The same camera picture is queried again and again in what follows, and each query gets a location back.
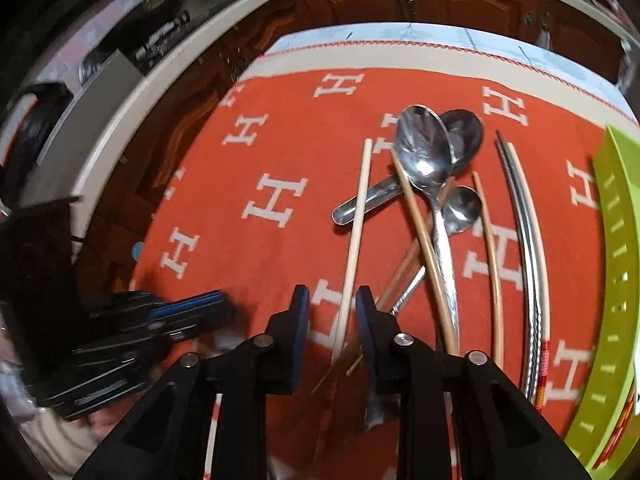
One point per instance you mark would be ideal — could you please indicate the large steel spoon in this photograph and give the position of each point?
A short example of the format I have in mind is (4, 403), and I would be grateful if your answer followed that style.
(421, 142)

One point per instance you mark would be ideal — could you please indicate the black wok lid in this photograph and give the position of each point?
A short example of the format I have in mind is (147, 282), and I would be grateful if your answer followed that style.
(141, 36)

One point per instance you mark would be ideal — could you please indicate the tan wooden chopstick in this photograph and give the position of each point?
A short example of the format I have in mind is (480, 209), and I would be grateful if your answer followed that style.
(493, 273)

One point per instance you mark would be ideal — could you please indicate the left hand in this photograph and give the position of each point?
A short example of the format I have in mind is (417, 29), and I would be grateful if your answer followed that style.
(104, 421)

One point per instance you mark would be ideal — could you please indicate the black kettle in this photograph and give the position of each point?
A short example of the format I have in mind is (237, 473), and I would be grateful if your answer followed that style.
(52, 98)

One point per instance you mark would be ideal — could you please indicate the white chopstick beside steel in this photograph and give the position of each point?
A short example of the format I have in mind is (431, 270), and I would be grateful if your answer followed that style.
(542, 282)

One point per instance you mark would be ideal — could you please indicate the green plastic tray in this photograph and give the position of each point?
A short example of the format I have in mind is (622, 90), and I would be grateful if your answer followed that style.
(615, 365)

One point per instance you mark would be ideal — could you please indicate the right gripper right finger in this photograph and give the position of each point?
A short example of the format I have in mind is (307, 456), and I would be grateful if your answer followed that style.
(388, 363)

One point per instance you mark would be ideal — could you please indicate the brown wooden chopstick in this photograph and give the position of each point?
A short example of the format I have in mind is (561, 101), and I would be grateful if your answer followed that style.
(432, 269)

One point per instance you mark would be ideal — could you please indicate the light wooden chopstick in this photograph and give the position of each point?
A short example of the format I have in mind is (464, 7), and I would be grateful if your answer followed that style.
(353, 253)

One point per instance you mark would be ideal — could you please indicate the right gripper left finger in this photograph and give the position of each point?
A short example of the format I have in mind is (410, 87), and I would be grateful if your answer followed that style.
(288, 329)

